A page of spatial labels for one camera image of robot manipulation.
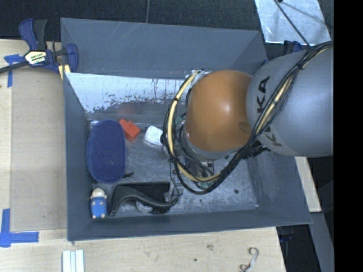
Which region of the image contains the grey metal bin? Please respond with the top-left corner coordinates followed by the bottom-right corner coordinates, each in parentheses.
top-left (60, 17), bottom-right (314, 242)

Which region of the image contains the small white object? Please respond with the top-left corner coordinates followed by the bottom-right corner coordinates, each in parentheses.
top-left (144, 125), bottom-right (164, 147)

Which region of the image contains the pale wood board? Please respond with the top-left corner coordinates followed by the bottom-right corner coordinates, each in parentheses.
top-left (10, 66), bottom-right (69, 232)

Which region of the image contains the red-orange block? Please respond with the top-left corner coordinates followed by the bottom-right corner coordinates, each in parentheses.
top-left (119, 118), bottom-right (141, 142)

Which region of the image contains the small metal hook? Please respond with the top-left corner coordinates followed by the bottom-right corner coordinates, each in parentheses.
top-left (239, 247), bottom-right (260, 272)

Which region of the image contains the black curved plastic object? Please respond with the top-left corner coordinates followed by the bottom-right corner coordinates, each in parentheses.
top-left (109, 181), bottom-right (181, 216)

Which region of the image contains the dark blue oval sponge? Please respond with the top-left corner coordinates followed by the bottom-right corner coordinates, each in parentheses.
top-left (86, 119), bottom-right (126, 184)

